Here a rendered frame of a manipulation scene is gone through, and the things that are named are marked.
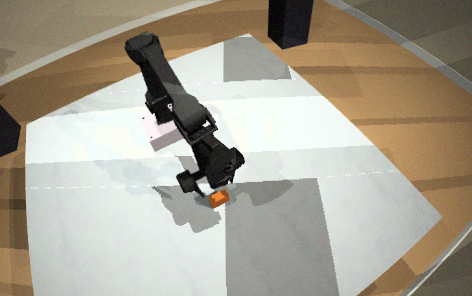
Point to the orange block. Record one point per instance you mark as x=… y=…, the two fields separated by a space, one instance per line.
x=218 y=199

